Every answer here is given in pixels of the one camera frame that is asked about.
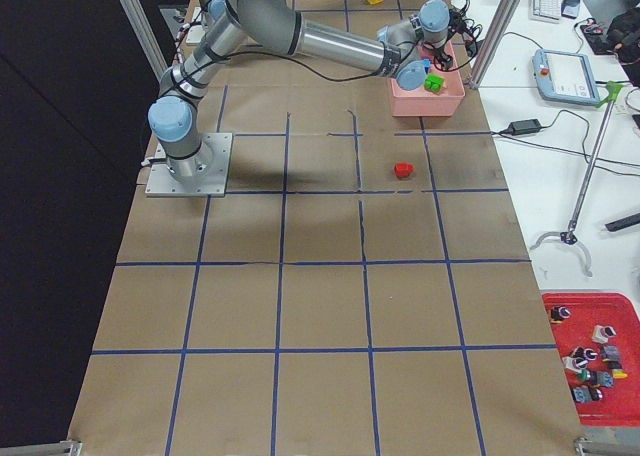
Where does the green toy block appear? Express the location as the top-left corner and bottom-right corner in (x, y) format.
(423, 73), (445, 94)

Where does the red plastic tray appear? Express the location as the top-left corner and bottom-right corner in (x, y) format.
(543, 292), (639, 426)

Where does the metal reach grabber tool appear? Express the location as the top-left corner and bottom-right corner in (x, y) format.
(529, 81), (623, 277)

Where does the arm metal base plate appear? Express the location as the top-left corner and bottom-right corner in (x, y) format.
(145, 132), (233, 198)

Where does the red toy block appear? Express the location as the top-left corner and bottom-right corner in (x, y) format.
(393, 162), (414, 179)

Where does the aluminium frame post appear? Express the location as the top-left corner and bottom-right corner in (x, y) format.
(468, 0), (520, 89)

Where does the robot teach pendant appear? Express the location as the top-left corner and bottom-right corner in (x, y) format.
(532, 49), (600, 106)

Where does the pink plastic box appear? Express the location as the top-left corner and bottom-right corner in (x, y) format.
(388, 43), (465, 117)

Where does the black power adapter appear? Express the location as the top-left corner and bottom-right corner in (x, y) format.
(506, 119), (543, 136)

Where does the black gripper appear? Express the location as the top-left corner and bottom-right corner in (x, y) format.
(431, 41), (453, 71)

